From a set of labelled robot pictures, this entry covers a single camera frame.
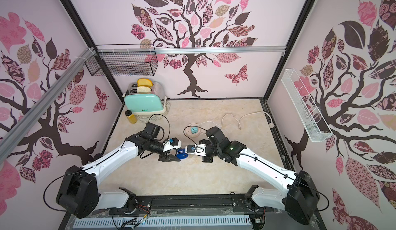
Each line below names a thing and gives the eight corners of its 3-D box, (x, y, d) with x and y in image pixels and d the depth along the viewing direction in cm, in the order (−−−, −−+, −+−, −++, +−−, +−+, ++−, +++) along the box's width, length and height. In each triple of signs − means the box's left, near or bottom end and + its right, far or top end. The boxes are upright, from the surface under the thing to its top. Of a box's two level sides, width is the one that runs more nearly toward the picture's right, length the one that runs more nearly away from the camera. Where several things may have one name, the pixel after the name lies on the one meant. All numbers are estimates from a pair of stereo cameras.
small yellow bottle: (128, 119, 110) (123, 112, 103) (133, 116, 112) (129, 108, 105) (132, 124, 107) (128, 117, 100) (138, 121, 109) (134, 113, 102)
